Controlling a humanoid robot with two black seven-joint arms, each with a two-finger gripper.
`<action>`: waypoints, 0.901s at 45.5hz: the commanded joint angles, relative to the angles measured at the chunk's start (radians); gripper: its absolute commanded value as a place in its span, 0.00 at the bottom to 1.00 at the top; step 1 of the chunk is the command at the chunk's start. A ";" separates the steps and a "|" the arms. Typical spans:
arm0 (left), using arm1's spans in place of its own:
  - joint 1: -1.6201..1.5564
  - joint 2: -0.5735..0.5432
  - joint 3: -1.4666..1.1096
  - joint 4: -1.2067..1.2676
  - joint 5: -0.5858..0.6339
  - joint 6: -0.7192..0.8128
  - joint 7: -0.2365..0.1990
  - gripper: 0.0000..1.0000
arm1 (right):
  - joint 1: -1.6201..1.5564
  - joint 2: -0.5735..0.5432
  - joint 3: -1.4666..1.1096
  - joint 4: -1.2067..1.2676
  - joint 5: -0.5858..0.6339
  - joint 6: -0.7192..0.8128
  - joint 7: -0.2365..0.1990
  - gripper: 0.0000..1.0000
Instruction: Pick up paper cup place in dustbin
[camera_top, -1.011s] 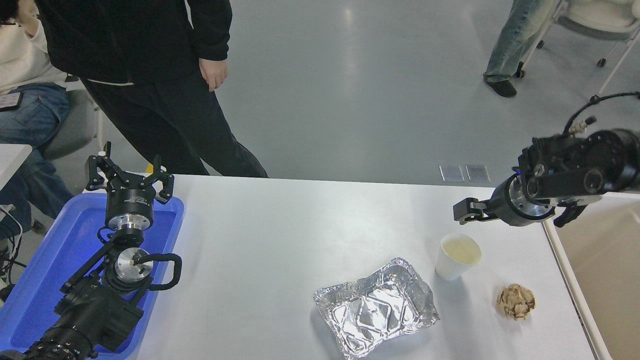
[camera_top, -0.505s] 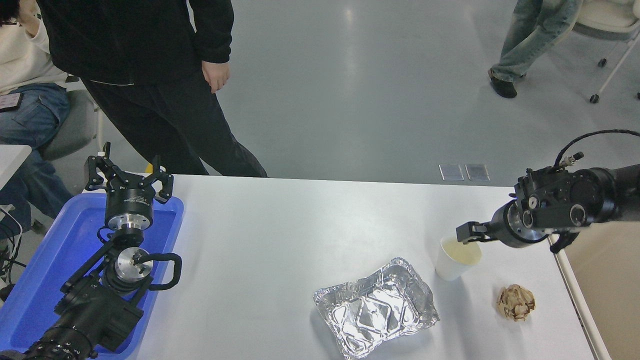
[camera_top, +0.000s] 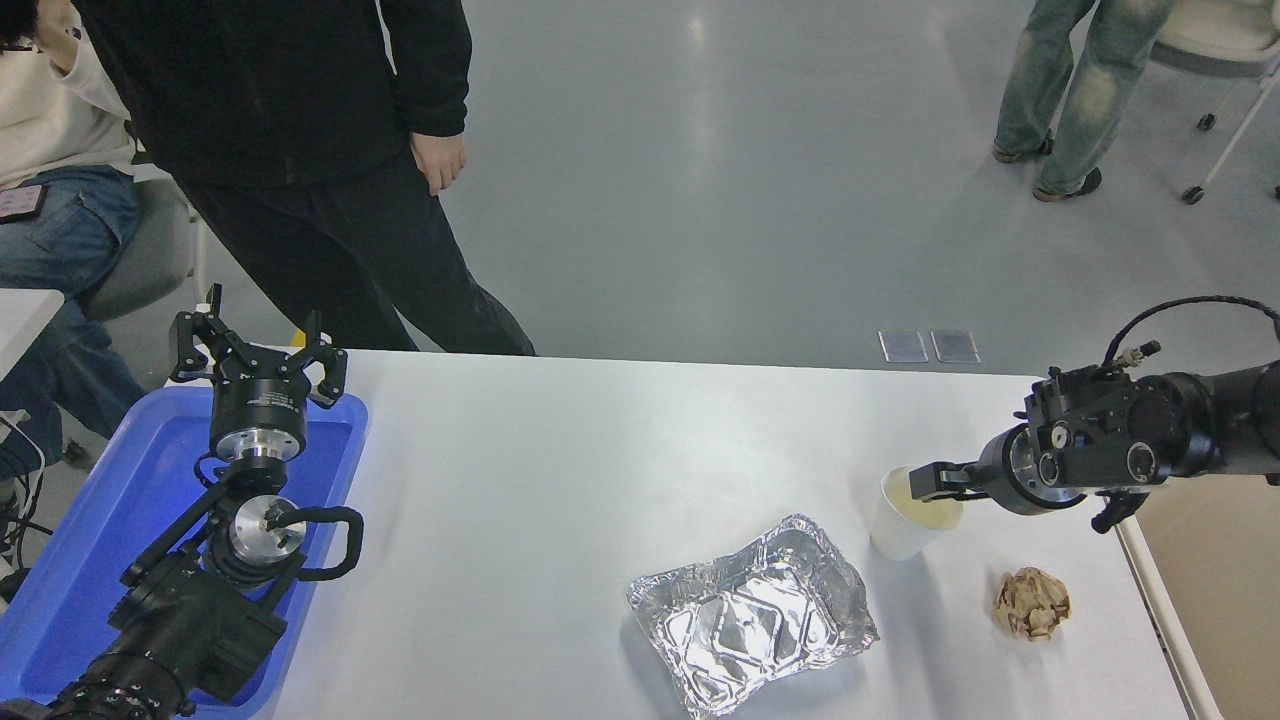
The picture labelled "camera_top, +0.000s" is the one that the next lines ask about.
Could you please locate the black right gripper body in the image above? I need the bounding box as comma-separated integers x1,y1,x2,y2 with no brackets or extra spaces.
977,425,1046,517

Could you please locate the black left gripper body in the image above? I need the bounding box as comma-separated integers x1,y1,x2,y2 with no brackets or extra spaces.
210,348,309,437

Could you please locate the white paper cup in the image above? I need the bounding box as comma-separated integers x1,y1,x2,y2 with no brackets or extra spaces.
870,465,966,563

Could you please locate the standing person's left hand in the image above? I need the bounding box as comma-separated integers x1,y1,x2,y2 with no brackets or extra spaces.
410,132,468,197

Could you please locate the seated person's hand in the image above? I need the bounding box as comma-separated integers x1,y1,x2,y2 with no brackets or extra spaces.
35,0,79,73

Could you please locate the grey office chair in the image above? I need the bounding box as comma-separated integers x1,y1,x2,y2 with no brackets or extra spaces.
80,150,211,321

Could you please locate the crumpled tan paper ball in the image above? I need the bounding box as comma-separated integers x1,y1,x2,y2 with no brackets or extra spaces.
993,567,1072,643

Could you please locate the seated person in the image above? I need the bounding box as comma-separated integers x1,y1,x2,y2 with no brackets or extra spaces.
0,0,151,481

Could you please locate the small white side table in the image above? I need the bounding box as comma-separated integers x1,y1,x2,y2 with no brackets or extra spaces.
0,289,65,381

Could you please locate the blue plastic tray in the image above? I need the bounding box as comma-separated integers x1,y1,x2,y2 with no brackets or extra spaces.
0,385,369,711

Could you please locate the crumpled silver foil tray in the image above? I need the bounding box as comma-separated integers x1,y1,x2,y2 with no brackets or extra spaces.
627,515,880,719

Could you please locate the standing person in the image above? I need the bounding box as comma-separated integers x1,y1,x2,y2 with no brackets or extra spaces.
75,0,536,356

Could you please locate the large pale bin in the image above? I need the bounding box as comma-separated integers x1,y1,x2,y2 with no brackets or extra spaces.
1113,478,1280,720

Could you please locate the walking person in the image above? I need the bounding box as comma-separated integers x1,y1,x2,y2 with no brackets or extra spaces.
993,0,1181,204

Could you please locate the white wheeled chair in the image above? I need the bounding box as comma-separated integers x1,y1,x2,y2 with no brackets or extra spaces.
1150,0,1280,206

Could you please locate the thin black cable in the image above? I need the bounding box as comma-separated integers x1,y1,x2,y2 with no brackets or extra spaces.
0,412,53,561

